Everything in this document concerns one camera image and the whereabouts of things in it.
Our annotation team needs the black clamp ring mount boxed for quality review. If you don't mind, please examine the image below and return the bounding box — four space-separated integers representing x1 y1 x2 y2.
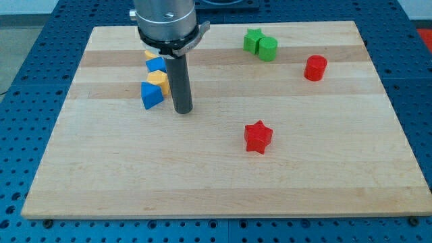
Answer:
138 21 210 59

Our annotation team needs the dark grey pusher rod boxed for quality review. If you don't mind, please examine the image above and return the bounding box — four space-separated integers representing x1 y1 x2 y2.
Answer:
165 55 193 114

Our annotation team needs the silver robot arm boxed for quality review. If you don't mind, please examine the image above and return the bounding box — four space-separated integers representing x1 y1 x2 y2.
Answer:
129 0 211 114

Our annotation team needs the green star block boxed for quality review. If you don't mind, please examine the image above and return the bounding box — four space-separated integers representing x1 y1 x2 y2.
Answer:
243 28 265 55

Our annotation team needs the red star block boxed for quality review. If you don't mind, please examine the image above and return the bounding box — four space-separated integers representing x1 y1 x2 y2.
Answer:
244 120 273 155

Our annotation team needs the blue block upper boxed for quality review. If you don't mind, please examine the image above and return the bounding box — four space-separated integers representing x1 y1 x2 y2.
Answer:
146 57 167 73

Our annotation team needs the yellow hexagon block lower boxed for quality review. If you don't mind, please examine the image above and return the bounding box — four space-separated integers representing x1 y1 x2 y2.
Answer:
146 70 169 95

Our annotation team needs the yellow block upper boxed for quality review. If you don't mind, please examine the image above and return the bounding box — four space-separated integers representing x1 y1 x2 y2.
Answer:
144 50 159 60

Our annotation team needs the blue cube block lower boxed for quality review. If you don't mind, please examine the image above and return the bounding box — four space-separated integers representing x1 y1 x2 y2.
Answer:
141 82 164 110

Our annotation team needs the green cylinder block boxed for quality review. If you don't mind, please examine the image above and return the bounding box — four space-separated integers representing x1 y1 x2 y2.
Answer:
258 36 278 61

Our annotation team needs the wooden board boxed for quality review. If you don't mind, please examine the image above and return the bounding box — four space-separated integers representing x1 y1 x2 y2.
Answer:
22 21 431 219

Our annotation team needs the red cylinder block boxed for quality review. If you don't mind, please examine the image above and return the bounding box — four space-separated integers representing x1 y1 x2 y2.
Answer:
304 55 327 82

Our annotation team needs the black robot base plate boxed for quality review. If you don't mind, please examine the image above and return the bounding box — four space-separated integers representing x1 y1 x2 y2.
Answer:
195 0 260 9

